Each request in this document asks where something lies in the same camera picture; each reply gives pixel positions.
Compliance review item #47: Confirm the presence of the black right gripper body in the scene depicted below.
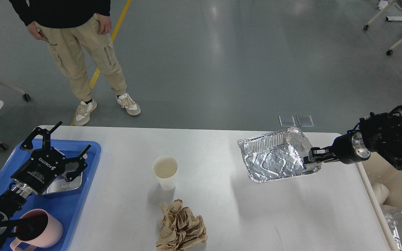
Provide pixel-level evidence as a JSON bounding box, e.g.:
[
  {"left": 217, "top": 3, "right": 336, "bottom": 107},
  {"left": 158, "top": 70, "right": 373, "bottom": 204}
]
[{"left": 330, "top": 132, "right": 371, "bottom": 164}]

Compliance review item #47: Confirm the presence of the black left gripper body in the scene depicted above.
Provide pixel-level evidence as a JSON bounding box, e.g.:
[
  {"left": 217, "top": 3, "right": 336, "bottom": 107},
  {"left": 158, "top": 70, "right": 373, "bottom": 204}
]
[{"left": 11, "top": 148, "right": 66, "bottom": 195}]

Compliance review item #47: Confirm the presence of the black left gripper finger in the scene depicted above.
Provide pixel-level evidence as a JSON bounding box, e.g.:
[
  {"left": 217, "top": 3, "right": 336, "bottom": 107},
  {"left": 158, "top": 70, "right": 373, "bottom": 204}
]
[
  {"left": 20, "top": 121, "right": 62, "bottom": 153},
  {"left": 62, "top": 144, "right": 91, "bottom": 182}
]

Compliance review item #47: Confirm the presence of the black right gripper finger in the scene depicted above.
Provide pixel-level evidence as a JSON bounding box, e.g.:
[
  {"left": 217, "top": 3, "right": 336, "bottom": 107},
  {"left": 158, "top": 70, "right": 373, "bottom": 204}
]
[
  {"left": 303, "top": 155, "right": 337, "bottom": 164},
  {"left": 308, "top": 147, "right": 334, "bottom": 156}
]

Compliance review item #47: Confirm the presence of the stainless steel rectangular dish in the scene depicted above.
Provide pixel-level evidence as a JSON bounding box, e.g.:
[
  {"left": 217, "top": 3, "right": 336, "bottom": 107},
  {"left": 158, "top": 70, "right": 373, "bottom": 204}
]
[{"left": 42, "top": 173, "right": 83, "bottom": 196}]

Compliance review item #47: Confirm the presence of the aluminium foil tray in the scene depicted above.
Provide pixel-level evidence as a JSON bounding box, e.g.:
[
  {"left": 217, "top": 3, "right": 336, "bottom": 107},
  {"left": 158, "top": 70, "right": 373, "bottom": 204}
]
[{"left": 237, "top": 127, "right": 322, "bottom": 184}]

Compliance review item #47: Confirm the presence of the pink ribbed mug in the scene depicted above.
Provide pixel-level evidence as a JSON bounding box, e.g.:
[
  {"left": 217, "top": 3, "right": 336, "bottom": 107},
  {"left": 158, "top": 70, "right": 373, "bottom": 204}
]
[{"left": 9, "top": 209, "right": 64, "bottom": 251}]

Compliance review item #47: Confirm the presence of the white paper cup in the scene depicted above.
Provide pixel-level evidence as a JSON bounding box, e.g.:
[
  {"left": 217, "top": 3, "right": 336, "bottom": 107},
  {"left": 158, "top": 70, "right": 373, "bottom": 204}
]
[{"left": 152, "top": 155, "right": 179, "bottom": 191}]

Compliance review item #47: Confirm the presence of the brown paper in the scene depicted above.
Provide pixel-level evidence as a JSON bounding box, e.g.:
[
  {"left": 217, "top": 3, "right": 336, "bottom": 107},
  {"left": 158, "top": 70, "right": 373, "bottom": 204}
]
[{"left": 155, "top": 199, "right": 208, "bottom": 251}]

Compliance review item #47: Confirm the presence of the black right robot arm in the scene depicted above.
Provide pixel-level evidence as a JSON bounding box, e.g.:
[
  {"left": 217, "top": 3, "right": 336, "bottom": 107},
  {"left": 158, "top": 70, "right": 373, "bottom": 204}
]
[{"left": 303, "top": 105, "right": 402, "bottom": 170}]

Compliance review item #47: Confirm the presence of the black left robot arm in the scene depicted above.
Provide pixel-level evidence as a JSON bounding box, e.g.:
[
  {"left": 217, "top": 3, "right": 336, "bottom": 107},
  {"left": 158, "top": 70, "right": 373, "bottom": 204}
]
[{"left": 0, "top": 122, "right": 102, "bottom": 251}]

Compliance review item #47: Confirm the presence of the person's right hand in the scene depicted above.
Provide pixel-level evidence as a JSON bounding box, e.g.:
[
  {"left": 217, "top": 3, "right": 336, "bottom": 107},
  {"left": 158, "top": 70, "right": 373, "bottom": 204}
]
[{"left": 27, "top": 21, "right": 49, "bottom": 42}]

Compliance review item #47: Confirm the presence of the person's left hand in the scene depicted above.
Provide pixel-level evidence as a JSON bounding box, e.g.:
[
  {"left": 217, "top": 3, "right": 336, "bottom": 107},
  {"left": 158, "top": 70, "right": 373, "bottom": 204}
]
[{"left": 96, "top": 13, "right": 112, "bottom": 35}]

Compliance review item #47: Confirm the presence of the clear floor plate right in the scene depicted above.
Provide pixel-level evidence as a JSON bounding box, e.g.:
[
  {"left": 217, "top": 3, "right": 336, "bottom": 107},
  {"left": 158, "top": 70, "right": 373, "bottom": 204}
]
[{"left": 296, "top": 115, "right": 314, "bottom": 127}]

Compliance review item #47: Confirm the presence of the clear floor plate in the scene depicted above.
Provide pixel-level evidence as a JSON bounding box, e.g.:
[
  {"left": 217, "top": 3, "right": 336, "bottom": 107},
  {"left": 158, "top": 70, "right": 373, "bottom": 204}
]
[
  {"left": 296, "top": 115, "right": 314, "bottom": 127},
  {"left": 279, "top": 115, "right": 296, "bottom": 127}
]

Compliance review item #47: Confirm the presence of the clear floor plate left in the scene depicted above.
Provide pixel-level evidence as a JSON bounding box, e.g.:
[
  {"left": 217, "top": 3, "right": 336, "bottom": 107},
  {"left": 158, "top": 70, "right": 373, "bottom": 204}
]
[{"left": 279, "top": 115, "right": 296, "bottom": 127}]

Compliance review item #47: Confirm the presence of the crumpled white cup in bin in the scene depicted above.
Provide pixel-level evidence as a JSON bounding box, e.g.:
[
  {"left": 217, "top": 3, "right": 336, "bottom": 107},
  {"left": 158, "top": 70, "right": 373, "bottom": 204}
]
[{"left": 372, "top": 183, "right": 390, "bottom": 205}]

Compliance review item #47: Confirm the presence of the beige plastic bin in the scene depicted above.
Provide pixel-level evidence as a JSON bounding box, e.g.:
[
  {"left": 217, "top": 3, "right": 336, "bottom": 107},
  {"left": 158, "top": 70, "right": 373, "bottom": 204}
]
[{"left": 356, "top": 153, "right": 402, "bottom": 251}]

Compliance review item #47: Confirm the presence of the white chair base right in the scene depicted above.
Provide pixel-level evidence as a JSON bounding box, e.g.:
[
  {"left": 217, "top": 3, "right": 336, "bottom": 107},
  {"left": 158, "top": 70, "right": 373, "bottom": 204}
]
[{"left": 363, "top": 0, "right": 402, "bottom": 56}]

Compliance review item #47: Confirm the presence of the person in beige trousers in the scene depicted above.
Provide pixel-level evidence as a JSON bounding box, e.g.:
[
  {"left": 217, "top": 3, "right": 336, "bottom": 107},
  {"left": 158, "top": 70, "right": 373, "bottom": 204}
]
[{"left": 10, "top": 0, "right": 141, "bottom": 126}]

